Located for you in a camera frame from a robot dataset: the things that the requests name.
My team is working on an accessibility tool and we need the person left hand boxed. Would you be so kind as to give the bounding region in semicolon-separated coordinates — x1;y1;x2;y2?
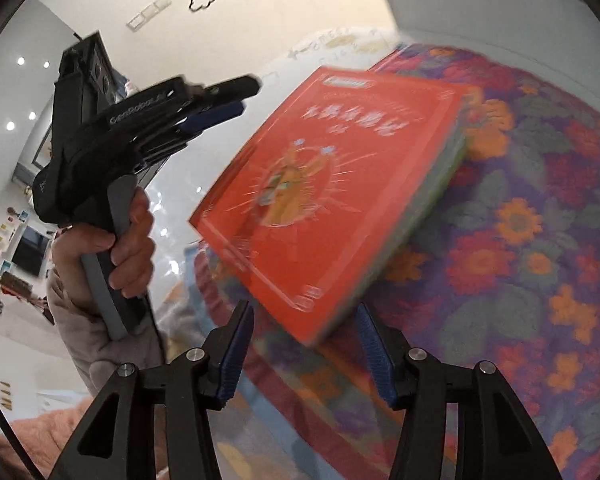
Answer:
53;188;155;316

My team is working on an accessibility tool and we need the floral quilted mat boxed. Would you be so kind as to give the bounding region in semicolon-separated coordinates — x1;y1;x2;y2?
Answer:
210;44;600;479

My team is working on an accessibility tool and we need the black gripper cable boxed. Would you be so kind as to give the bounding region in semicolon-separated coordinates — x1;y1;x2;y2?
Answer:
144;294;170;366

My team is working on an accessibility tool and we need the red Pinocchio book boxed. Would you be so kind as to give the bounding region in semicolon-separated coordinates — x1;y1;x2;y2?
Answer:
190;67;468;346

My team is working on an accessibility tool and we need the wall mounted television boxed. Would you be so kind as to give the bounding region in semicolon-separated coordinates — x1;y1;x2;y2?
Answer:
12;226;50;276

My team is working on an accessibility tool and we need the left grey sleeve forearm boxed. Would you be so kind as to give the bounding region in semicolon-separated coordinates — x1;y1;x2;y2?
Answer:
44;266;207;396

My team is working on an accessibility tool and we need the white bookshelf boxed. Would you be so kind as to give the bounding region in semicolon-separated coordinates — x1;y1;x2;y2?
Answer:
387;0;600;97

